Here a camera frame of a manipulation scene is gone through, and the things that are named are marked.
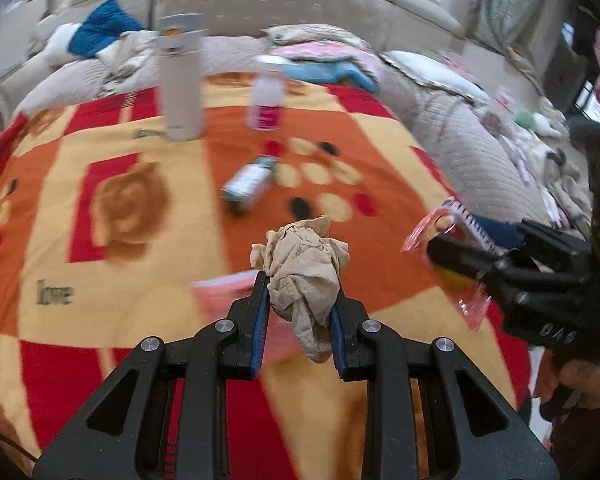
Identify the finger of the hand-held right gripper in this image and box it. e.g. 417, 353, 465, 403
472, 217, 588, 266
426, 236, 536, 311

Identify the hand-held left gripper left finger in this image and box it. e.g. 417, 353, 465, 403
32, 270, 272, 480

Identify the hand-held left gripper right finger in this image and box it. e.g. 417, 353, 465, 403
329, 290, 561, 480

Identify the clear pink snack wrapper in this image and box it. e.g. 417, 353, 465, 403
401, 197, 498, 331

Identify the beige paper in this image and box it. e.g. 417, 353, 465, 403
250, 215, 351, 363

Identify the person's right hand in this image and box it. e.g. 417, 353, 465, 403
535, 350, 600, 411

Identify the pink plastic bag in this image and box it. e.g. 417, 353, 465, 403
190, 269, 301, 363

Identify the grey quilted bedspread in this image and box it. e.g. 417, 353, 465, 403
0, 35, 596, 231

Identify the green plush toy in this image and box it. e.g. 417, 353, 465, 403
515, 110, 566, 136

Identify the clear plastic bag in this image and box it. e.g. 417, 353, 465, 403
482, 85, 518, 136

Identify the person's dark clothing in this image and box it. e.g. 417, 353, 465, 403
547, 130, 600, 480

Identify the green white small box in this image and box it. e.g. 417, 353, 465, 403
221, 155, 281, 217

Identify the orange red printed blanket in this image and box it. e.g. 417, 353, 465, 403
0, 72, 533, 480

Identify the white frilled pillow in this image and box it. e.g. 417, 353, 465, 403
382, 50, 491, 103

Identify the white pink-label pill bottle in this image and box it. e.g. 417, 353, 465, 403
247, 55, 288, 132

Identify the pale green curtain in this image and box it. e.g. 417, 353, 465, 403
472, 0, 556, 96

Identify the folded pink blue blanket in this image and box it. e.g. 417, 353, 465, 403
270, 42, 386, 93

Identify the white thermos bottle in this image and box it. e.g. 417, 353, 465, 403
156, 12, 206, 142

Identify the floral patterned pillow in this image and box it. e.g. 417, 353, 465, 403
265, 24, 376, 53

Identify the white garment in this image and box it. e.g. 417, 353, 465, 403
97, 30, 161, 81

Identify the beige tufted headboard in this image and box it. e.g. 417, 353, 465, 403
67, 0, 466, 56

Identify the blue garment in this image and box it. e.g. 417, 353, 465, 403
70, 0, 146, 58

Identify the black cable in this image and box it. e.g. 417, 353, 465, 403
0, 425, 36, 463

